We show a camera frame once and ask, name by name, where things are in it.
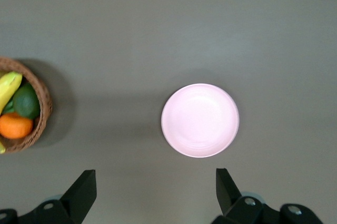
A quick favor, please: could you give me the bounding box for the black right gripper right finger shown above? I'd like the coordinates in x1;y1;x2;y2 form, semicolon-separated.
210;168;323;224

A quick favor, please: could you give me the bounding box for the pink round plate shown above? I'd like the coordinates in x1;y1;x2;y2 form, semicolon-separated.
161;83;240;159

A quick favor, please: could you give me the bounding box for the orange fruit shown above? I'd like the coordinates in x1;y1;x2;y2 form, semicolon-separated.
0;112;34;140

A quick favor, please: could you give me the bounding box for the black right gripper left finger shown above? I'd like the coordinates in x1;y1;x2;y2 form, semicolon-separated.
0;170;97;224

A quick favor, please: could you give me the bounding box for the yellow banana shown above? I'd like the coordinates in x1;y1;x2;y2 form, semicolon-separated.
0;71;23;115

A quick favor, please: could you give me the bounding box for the brown wicker basket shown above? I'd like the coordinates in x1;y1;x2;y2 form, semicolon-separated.
0;56;53;154

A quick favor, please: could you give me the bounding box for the green avocado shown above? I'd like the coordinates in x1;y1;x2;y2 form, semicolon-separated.
13;83;41;120

